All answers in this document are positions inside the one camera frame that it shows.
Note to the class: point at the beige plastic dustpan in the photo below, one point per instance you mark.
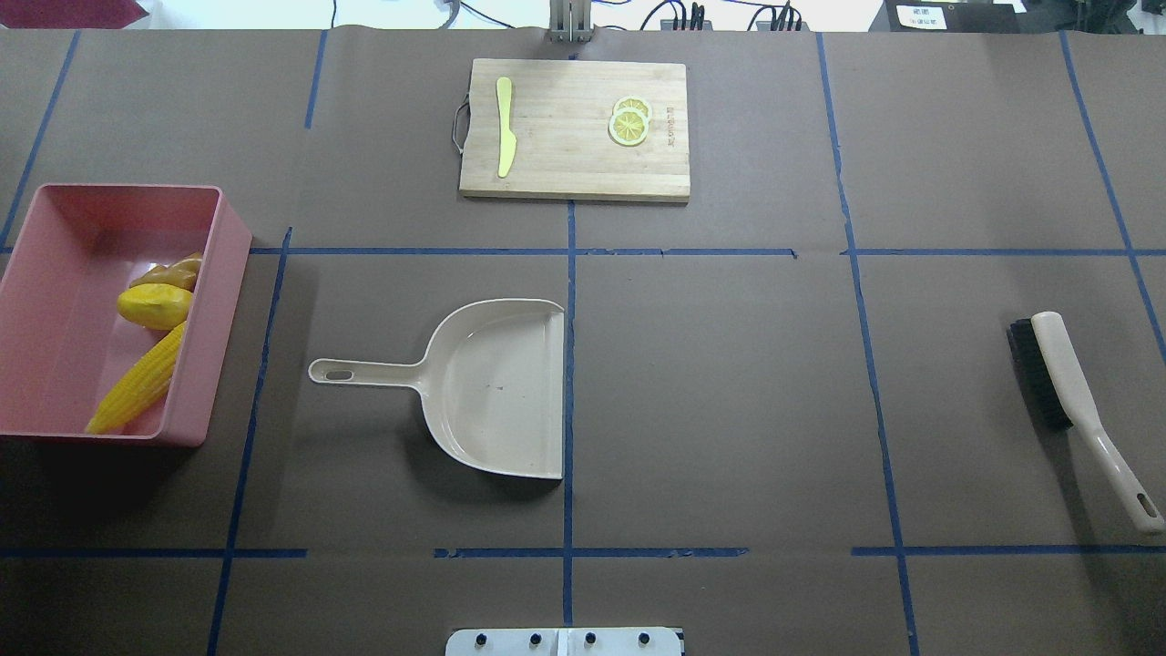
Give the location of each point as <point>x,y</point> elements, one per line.
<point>491,384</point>

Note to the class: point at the yellow toy lemon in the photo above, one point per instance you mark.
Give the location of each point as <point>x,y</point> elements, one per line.
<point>155,306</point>

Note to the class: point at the yellow toy corn cob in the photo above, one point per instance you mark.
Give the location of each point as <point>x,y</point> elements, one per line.
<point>146,381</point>

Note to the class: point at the black bristle hand brush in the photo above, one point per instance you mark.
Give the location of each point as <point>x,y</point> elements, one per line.
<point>1051,371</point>

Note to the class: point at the pink plastic bin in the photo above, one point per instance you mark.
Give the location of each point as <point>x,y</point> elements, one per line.
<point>63,343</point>

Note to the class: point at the yellow toy knife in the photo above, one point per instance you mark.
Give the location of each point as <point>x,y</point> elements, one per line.
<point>507,148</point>

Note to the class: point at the lemon slice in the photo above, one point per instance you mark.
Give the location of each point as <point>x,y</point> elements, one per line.
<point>628,127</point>

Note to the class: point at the wooden cutting board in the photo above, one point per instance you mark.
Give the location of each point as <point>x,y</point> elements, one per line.
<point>560,113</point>

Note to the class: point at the white mounting pillar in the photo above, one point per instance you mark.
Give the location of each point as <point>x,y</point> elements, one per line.
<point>650,640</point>

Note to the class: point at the red cloth chair back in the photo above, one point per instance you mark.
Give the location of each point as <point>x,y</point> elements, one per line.
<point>70,14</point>

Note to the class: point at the aluminium frame post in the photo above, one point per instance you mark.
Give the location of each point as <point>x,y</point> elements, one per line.
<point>570,21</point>

